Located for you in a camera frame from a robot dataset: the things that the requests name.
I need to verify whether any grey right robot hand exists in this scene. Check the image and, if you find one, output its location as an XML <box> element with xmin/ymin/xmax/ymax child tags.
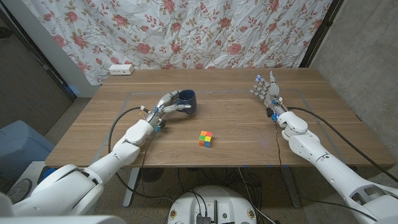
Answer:
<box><xmin>249</xmin><ymin>70</ymin><xmax>289</xmax><ymax>118</ymax></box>

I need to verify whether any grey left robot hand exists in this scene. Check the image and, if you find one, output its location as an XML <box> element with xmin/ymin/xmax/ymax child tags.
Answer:
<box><xmin>144</xmin><ymin>90</ymin><xmax>192</xmax><ymax>128</ymax></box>

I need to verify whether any dark blue mug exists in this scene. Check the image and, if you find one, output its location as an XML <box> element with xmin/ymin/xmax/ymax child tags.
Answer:
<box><xmin>177</xmin><ymin>89</ymin><xmax>198</xmax><ymax>115</ymax></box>

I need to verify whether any multicoloured rubiks cube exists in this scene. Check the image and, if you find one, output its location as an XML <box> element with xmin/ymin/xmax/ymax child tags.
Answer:
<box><xmin>198</xmin><ymin>130</ymin><xmax>214</xmax><ymax>149</ymax></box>

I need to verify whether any white power strip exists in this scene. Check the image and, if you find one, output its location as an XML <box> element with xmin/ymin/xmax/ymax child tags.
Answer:
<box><xmin>108</xmin><ymin>63</ymin><xmax>135</xmax><ymax>76</ymax></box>

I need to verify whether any black round floor fan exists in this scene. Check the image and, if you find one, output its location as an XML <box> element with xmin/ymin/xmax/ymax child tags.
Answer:
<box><xmin>139</xmin><ymin>167</ymin><xmax>165</xmax><ymax>183</ymax></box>

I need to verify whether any black backdrop stand pole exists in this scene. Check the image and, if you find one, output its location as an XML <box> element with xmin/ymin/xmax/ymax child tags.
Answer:
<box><xmin>298</xmin><ymin>0</ymin><xmax>345</xmax><ymax>68</ymax></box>

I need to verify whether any floral backdrop cloth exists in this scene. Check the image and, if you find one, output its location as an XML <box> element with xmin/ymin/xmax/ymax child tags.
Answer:
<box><xmin>21</xmin><ymin>0</ymin><xmax>333</xmax><ymax>86</ymax></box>

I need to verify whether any white table leg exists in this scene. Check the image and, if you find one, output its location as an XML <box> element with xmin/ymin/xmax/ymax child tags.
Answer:
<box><xmin>123</xmin><ymin>167</ymin><xmax>141</xmax><ymax>208</ymax></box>

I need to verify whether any grey table leg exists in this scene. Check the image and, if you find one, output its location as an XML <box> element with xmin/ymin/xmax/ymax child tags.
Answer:
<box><xmin>281</xmin><ymin>166</ymin><xmax>302</xmax><ymax>208</ymax></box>

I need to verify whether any white robot torso base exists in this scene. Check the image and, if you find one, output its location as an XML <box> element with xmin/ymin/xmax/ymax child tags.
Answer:
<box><xmin>167</xmin><ymin>185</ymin><xmax>257</xmax><ymax>224</ymax></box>

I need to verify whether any blue plastic bin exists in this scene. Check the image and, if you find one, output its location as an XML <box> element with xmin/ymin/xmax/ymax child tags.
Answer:
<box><xmin>0</xmin><ymin>120</ymin><xmax>56</xmax><ymax>183</ymax></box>

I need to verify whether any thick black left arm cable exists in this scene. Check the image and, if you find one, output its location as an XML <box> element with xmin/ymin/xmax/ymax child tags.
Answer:
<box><xmin>108</xmin><ymin>106</ymin><xmax>175</xmax><ymax>203</ymax></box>

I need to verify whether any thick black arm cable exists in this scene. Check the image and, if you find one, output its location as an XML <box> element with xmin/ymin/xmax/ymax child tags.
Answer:
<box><xmin>287</xmin><ymin>106</ymin><xmax>398</xmax><ymax>184</ymax></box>
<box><xmin>108</xmin><ymin>106</ymin><xmax>175</xmax><ymax>203</ymax></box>

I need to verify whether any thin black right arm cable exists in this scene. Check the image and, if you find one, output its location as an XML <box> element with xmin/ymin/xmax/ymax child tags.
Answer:
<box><xmin>273</xmin><ymin>119</ymin><xmax>379</xmax><ymax>222</ymax></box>

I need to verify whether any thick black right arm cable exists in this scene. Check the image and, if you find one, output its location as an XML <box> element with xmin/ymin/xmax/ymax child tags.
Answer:
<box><xmin>287</xmin><ymin>106</ymin><xmax>398</xmax><ymax>184</ymax></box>

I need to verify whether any white floor cable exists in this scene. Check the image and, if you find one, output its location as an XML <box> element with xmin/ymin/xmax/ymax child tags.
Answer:
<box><xmin>238</xmin><ymin>167</ymin><xmax>276</xmax><ymax>224</ymax></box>

